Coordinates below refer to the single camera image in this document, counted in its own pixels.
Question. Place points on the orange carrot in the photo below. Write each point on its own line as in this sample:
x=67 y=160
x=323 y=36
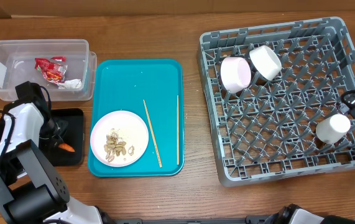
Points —
x=66 y=147

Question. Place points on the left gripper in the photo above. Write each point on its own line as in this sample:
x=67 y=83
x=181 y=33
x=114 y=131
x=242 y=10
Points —
x=50 y=144

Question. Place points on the white round plate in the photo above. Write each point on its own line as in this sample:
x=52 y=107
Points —
x=131 y=126

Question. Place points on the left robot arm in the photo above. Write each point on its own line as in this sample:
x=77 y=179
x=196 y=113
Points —
x=31 y=189

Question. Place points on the white bowl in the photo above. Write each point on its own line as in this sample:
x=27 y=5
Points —
x=266 y=62
x=235 y=74

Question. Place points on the teal serving tray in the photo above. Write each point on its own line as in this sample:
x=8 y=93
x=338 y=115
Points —
x=121 y=85

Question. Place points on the peanut pile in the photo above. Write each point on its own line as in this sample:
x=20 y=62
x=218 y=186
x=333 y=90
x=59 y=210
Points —
x=116 y=148

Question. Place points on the white cup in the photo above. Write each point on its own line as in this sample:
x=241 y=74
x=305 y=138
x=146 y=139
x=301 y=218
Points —
x=332 y=129

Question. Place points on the red snack wrapper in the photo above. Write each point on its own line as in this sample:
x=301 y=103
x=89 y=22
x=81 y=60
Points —
x=54 y=71

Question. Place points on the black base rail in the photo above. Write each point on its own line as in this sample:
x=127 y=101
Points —
x=251 y=219

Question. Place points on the wooden chopstick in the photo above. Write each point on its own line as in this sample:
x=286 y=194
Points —
x=152 y=134

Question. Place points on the clear plastic bin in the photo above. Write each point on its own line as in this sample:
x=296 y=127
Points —
x=17 y=65

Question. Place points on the black plastic tray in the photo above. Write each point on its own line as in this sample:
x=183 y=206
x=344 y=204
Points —
x=76 y=124

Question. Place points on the grey dishwasher rack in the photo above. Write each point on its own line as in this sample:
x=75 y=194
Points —
x=266 y=132

